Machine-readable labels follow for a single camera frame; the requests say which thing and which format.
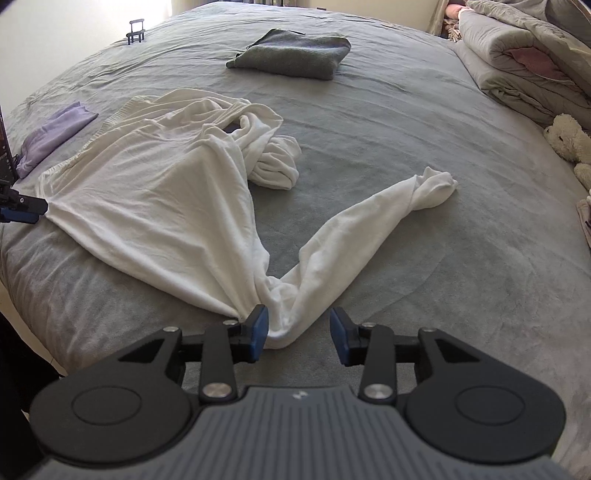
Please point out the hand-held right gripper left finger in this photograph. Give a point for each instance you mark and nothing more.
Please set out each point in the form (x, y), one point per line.
(259, 332)

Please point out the white plush dog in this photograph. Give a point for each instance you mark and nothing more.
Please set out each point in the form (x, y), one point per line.
(568, 136)

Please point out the pink cushion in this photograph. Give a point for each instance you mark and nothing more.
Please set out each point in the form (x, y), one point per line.
(455, 10)

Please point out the striped cloth pile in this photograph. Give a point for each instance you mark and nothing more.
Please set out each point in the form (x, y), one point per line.
(451, 30)

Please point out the folded lavender garment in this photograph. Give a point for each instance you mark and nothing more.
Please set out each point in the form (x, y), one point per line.
(55, 131)

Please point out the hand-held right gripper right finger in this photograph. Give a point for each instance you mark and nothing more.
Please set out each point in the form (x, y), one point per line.
(339, 334)

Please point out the stack of folded clothes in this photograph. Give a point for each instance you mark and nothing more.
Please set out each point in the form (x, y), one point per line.
(585, 221)

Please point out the black phone stand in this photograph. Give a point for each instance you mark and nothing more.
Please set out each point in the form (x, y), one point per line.
(136, 33)

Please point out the folded grey duvet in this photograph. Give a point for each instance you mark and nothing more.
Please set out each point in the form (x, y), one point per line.
(517, 55)

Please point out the grey bed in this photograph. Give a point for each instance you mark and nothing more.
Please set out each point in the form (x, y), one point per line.
(415, 254)

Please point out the folded grey sweater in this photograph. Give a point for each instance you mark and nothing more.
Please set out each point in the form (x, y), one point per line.
(295, 53)

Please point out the grey pillow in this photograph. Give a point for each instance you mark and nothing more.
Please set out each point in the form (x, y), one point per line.
(545, 16)

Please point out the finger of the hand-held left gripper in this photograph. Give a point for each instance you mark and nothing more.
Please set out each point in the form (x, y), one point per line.
(25, 203)
(18, 216)

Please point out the white pants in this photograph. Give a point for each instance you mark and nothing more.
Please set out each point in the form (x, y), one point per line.
(161, 194)

